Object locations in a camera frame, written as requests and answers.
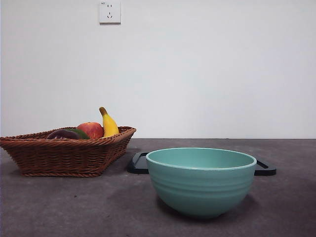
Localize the teal ribbed bowl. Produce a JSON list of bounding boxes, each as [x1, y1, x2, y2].
[[145, 147, 257, 219]]

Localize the dark purple plum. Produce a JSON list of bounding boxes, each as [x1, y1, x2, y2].
[[46, 129, 79, 139]]

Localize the yellow banana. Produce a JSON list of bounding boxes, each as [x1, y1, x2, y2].
[[99, 106, 120, 137]]

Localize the red apple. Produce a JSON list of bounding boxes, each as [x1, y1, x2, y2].
[[77, 121, 104, 139]]

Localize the green mango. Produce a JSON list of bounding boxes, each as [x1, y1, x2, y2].
[[65, 127, 90, 139]]

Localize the brown wicker basket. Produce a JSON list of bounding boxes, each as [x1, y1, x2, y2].
[[0, 126, 137, 177]]

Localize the black rectangular tray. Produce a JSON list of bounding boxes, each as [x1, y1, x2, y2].
[[127, 152, 277, 176]]

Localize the white wall socket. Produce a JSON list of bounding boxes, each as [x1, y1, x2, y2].
[[99, 1, 121, 25]]

